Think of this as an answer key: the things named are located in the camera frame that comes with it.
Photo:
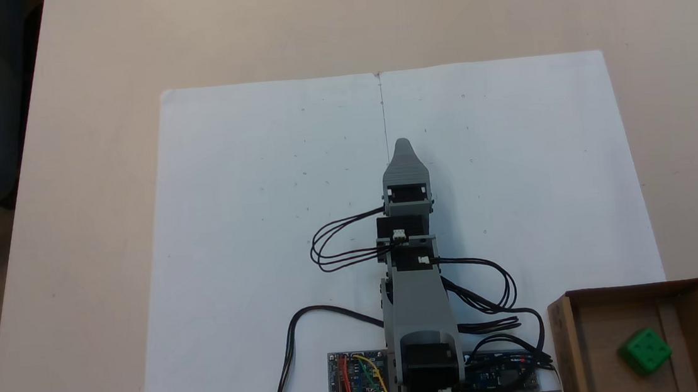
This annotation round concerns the white paper sheet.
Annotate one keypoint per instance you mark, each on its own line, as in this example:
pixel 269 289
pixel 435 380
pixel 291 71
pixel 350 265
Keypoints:
pixel 543 173
pixel 232 231

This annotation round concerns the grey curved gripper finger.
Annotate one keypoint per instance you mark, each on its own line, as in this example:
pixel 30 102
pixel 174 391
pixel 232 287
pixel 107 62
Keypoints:
pixel 405 166

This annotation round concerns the blue circuit board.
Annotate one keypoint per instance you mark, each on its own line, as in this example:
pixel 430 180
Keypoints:
pixel 497 375

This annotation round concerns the green die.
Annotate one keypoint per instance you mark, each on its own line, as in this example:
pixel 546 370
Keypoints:
pixel 646 352

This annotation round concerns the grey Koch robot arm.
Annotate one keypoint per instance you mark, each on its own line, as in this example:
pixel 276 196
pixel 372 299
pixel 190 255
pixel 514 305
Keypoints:
pixel 418 303

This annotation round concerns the brown cardboard box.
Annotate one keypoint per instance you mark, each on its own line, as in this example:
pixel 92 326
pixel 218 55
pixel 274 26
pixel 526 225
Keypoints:
pixel 596 351

